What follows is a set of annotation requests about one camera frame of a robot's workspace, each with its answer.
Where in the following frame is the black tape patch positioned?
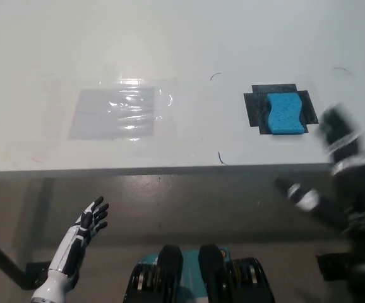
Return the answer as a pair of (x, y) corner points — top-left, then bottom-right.
(243, 83), (319, 136)

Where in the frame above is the blue soft sponge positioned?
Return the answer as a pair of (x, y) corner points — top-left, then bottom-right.
(266, 92), (308, 136)

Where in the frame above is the black teal robot torso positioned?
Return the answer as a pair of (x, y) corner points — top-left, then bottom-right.
(124, 244), (277, 303)

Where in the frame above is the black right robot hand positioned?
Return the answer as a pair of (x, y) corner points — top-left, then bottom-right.
(274, 102), (365, 241)

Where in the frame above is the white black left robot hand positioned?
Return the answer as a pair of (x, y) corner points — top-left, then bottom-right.
(48, 196), (110, 290)

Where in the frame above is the clear plastic sheet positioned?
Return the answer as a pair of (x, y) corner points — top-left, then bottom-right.
(68, 86), (157, 141)

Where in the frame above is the clear plastic film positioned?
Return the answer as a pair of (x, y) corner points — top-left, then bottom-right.
(42, 64), (204, 158)

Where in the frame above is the black table foot plate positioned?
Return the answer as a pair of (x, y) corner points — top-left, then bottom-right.
(24, 261), (52, 290)
(315, 251), (357, 282)

